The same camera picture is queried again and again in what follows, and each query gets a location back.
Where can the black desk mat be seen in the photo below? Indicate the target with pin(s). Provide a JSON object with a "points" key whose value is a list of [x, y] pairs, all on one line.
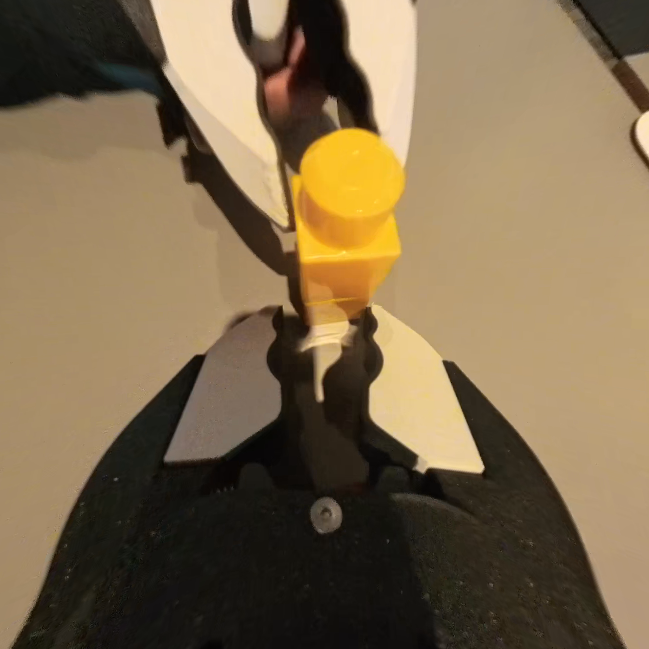
{"points": [[617, 25]]}

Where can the person's left forearm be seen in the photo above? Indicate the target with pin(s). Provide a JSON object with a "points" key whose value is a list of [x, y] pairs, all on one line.
{"points": [[60, 50]]}

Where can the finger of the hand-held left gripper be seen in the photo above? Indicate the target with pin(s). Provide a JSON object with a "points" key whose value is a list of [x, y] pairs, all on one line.
{"points": [[392, 60], [212, 75]]}

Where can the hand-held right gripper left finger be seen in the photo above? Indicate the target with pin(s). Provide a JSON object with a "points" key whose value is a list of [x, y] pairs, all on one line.
{"points": [[222, 405]]}

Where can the yellow mega block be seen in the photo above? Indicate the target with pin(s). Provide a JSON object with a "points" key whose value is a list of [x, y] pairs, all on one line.
{"points": [[349, 254], [334, 312]]}

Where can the white desk mat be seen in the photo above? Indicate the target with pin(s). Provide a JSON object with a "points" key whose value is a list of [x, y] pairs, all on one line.
{"points": [[642, 137]]}

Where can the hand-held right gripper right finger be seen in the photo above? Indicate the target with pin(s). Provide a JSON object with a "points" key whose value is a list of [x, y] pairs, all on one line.
{"points": [[426, 405]]}

